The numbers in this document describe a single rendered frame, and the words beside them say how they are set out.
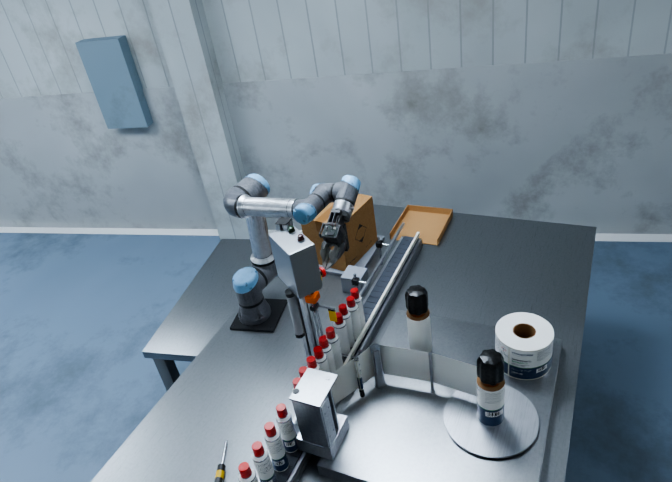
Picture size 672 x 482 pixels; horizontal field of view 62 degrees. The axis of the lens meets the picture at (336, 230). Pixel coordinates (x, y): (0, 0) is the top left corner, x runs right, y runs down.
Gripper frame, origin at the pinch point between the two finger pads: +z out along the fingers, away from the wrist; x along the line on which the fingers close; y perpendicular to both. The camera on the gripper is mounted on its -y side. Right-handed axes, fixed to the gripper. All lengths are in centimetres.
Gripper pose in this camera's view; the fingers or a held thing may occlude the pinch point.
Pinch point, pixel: (327, 267)
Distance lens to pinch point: 199.6
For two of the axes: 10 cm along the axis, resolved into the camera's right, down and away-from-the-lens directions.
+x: 9.0, 1.1, -4.2
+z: -2.8, 8.8, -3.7
